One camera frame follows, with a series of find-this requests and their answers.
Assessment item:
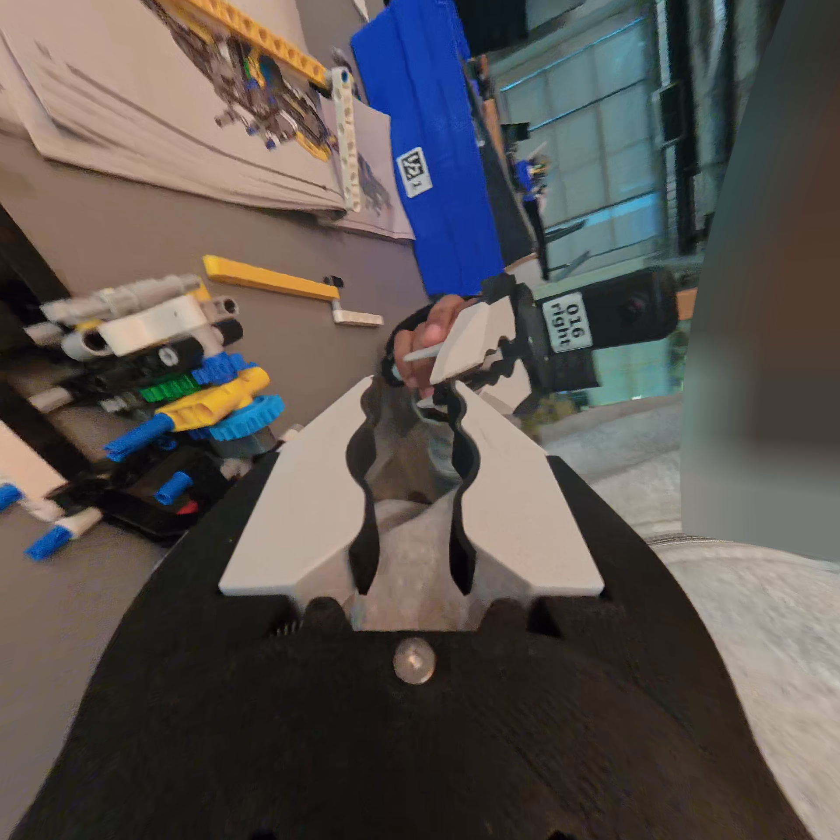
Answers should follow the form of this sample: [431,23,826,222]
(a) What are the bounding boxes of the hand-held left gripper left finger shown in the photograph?
[218,375,385,627]

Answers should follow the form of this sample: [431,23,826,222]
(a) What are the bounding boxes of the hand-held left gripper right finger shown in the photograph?
[448,382,605,621]

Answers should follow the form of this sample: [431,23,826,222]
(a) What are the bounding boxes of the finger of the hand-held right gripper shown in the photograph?
[428,297,526,389]

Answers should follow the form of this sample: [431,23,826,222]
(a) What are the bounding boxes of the short white lego beam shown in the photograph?
[331,301,385,328]

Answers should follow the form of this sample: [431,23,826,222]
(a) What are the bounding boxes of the black lego part blue pins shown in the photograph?
[49,446,231,547]

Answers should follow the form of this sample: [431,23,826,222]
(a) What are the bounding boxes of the multicoloured lego gear assembly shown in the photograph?
[23,272,286,460]

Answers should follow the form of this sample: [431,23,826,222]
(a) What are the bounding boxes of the flat yellow lego beam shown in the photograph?
[202,255,342,303]

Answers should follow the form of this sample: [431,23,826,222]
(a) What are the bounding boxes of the long white lego beam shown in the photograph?
[330,67,363,212]

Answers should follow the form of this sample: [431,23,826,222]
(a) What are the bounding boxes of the white blue lego pin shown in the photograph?
[0,482,63,522]
[25,508,105,562]

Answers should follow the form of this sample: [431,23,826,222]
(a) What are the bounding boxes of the yellow lego beam with holes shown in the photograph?
[157,0,330,86]

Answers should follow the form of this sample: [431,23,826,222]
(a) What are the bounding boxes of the lego instruction booklet stack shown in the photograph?
[0,0,416,240]

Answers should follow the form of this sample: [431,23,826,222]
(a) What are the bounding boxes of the person's right hand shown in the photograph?
[394,295,476,398]

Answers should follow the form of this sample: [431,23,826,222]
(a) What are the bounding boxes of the blue plastic box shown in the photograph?
[351,0,526,299]

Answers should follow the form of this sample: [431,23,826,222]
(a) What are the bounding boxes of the grey zip hoodie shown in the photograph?
[357,394,840,840]

